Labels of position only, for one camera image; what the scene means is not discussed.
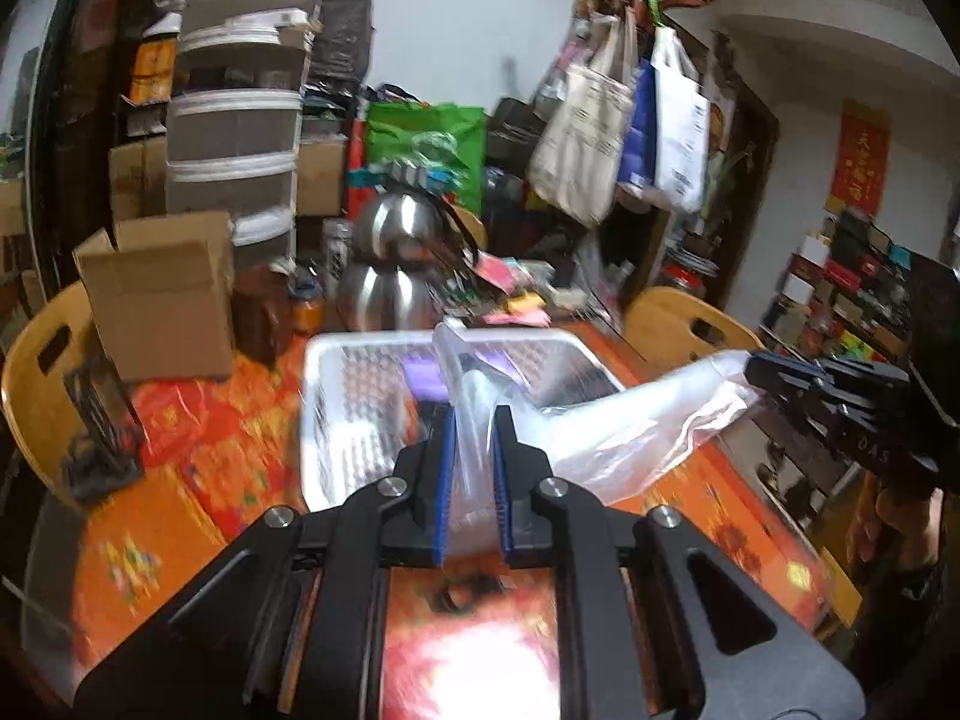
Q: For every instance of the stainless steel kettle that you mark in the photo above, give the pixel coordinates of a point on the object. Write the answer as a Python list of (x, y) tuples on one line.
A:
[(404, 239)]

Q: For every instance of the brown mug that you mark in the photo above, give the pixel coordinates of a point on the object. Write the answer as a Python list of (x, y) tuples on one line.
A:
[(262, 314)]

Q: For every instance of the purple tissue pack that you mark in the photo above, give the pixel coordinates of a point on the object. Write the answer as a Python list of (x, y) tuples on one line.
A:
[(425, 381)]

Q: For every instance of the white perforated plastic basket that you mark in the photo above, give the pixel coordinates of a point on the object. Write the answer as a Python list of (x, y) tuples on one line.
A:
[(357, 413)]

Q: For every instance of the green shopping bag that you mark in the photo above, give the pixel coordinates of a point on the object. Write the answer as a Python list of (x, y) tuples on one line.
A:
[(444, 136)]

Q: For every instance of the right wooden chair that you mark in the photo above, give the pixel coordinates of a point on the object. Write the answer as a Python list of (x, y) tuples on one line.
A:
[(669, 329)]

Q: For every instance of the beige canvas tote bag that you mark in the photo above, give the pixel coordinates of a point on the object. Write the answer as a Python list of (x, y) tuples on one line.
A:
[(575, 164)]

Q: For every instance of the dark glass cabinet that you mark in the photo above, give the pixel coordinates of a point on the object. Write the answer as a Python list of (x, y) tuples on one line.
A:
[(65, 66)]

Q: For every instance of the wooden chair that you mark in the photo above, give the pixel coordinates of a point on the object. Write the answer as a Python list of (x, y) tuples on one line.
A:
[(36, 405), (669, 329)]

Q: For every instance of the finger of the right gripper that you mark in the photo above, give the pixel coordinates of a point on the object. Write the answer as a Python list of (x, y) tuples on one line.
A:
[(828, 386)]

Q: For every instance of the grey plastic drawer tower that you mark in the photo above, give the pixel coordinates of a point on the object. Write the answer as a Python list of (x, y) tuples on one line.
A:
[(233, 125)]

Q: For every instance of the white blue shopping bag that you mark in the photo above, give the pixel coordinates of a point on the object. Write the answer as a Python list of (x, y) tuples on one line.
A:
[(666, 140)]

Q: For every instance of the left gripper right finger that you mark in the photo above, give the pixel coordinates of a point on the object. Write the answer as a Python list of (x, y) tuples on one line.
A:
[(648, 606)]

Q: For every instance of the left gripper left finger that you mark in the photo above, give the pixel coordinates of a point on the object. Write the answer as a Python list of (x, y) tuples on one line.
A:
[(289, 620)]

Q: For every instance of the left wooden chair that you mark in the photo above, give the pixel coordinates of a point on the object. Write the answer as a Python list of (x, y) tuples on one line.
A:
[(36, 405)]

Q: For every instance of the shelf with boxes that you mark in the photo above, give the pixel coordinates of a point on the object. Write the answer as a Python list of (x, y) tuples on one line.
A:
[(849, 291)]

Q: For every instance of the white printed plastic bag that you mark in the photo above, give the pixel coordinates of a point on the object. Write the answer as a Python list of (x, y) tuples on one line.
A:
[(614, 446)]

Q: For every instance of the red wall scroll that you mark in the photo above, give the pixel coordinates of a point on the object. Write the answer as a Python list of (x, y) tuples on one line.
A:
[(862, 158)]

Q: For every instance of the orange lidded jar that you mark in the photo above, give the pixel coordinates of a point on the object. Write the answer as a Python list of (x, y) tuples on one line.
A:
[(307, 306)]

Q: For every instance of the open cardboard box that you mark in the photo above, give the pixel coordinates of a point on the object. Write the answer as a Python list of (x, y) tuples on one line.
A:
[(160, 293)]

